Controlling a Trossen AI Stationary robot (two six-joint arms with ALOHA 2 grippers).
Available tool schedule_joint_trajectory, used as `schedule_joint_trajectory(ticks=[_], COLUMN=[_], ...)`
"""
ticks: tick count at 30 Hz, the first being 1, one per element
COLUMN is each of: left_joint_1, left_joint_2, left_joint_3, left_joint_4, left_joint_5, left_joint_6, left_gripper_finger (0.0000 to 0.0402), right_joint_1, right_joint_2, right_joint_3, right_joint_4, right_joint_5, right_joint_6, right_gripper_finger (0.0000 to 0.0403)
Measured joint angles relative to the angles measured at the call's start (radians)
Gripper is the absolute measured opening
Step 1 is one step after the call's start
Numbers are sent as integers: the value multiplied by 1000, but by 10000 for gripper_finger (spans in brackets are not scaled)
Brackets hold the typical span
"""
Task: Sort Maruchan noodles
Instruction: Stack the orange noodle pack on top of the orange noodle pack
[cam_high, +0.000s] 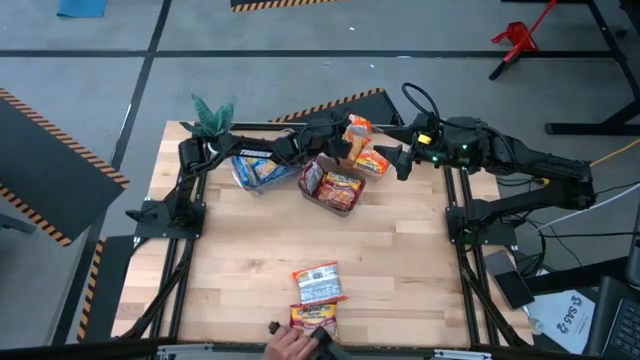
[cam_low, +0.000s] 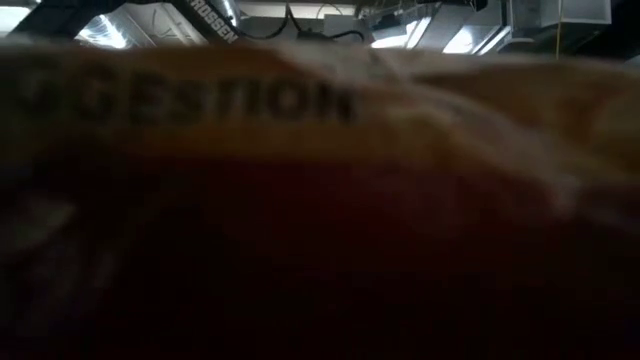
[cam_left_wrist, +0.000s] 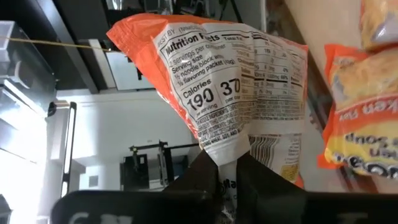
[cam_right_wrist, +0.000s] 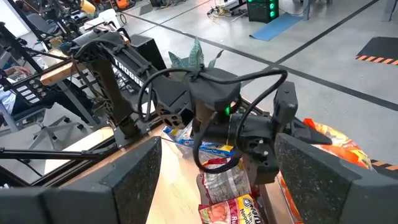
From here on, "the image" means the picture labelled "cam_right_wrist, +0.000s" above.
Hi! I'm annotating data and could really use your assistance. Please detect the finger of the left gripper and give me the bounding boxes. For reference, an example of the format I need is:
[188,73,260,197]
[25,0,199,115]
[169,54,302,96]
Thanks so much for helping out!
[290,119,333,146]

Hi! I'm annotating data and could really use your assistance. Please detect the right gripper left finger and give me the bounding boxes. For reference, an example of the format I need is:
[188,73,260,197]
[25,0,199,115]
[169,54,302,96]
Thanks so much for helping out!
[0,136,163,224]

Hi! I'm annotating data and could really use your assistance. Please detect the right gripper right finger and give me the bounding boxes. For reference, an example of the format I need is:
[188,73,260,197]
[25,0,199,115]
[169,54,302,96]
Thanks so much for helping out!
[274,133,398,224]

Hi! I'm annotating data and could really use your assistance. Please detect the orange Maruchan ramen packet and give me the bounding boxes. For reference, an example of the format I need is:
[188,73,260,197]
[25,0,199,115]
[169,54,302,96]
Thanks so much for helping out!
[276,172,304,224]
[303,117,374,170]

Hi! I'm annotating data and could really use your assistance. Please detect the blue Maruchan ramen packet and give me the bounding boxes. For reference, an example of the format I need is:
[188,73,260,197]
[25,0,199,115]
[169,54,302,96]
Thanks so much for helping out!
[161,126,237,158]

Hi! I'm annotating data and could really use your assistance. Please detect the red Maruchan ramen packet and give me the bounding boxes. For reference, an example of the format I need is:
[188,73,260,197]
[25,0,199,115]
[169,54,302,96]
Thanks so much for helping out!
[197,157,253,205]
[198,194,265,224]

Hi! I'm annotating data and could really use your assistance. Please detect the black hazard-striped floor mat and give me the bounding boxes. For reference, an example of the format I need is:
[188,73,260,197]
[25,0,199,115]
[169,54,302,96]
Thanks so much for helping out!
[355,36,398,66]
[369,158,398,172]

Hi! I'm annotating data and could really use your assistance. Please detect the grey office chair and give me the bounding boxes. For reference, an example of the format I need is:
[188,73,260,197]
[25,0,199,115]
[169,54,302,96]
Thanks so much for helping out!
[0,102,86,152]

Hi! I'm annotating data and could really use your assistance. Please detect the spiky green plant white pot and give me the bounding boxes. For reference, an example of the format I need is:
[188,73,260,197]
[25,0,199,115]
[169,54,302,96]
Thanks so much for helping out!
[167,37,224,74]

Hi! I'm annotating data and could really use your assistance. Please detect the blue floor mat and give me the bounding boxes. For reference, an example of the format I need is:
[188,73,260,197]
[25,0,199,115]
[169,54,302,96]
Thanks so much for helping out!
[248,12,305,42]

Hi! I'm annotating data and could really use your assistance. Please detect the black computer green lights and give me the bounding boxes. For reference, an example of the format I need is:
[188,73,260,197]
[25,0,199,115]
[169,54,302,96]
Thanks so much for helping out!
[247,0,280,24]

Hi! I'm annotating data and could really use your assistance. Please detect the grey-legged desk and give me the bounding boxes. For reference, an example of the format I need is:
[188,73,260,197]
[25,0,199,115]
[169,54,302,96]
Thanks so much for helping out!
[39,58,103,128]

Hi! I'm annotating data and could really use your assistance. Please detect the person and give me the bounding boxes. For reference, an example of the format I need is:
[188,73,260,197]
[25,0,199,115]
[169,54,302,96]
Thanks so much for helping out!
[0,63,37,116]

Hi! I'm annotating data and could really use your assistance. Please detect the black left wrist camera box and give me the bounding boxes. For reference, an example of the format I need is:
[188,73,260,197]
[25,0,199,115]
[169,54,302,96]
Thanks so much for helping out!
[272,80,299,130]

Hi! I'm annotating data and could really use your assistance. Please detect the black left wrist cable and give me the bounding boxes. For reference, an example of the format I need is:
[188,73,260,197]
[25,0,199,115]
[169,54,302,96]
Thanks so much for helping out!
[136,67,289,175]

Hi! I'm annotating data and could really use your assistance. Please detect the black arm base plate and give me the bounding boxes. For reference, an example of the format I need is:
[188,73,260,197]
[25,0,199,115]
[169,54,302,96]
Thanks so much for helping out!
[112,123,152,149]

